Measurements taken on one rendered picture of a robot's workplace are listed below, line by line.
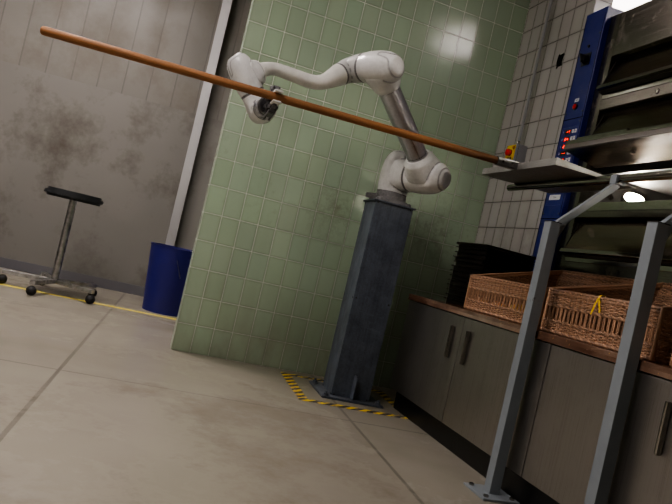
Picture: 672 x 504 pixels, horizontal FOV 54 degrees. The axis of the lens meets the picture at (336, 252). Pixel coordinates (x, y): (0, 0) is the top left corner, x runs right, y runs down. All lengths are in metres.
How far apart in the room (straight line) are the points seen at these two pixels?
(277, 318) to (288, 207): 0.62
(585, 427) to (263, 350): 2.03
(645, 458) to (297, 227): 2.29
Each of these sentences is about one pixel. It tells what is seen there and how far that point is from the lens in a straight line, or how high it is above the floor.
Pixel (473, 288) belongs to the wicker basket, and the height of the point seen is 0.67.
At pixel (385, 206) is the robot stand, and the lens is 3.26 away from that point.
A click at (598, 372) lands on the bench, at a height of 0.51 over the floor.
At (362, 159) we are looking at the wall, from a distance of 3.75.
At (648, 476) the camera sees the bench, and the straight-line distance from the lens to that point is 1.93.
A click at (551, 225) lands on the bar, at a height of 0.94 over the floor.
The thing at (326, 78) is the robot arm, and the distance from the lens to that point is 2.95.
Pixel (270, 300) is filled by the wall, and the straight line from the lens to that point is 3.63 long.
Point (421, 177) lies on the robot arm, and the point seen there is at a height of 1.13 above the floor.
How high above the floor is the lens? 0.65
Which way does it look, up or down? 1 degrees up
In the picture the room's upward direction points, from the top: 13 degrees clockwise
